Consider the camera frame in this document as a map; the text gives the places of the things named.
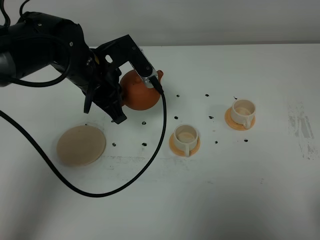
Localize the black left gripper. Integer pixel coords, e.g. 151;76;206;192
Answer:
67;47;127;124

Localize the brown clay teapot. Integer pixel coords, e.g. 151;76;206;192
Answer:
119;70;161;111

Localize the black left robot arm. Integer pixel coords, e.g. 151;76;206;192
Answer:
0;12;127;124

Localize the beige round teapot coaster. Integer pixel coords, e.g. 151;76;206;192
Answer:
56;125;107;167

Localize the near orange saucer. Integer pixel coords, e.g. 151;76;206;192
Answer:
169;133;201;157

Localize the orange saucer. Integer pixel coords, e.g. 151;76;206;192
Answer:
169;133;201;157
224;107;256;131

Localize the near white teacup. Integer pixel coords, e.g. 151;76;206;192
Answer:
173;124;199;157

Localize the white teacup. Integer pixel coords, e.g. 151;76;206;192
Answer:
173;124;199;157
230;99;256;129

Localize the far orange saucer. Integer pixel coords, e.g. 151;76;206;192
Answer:
224;107;256;131

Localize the far white teacup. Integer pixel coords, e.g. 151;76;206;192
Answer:
230;99;256;129

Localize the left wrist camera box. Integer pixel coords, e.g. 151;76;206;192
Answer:
95;34;159;89

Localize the black left camera cable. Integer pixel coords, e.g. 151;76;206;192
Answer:
0;33;167;198

